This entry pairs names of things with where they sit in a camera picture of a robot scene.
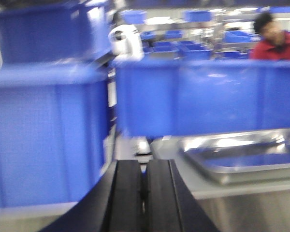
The large blue bin upper left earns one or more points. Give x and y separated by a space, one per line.
53 101

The silver steel tray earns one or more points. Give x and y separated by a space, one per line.
243 157

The white robot part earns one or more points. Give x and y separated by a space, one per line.
126 43

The person in red shirt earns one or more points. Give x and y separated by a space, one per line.
275 43

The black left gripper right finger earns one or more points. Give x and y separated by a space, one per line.
169 204

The blue bin upper right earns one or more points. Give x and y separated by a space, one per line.
172 97

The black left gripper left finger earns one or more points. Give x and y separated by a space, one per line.
114 204

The stainless steel shelf rail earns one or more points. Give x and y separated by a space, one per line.
250 207

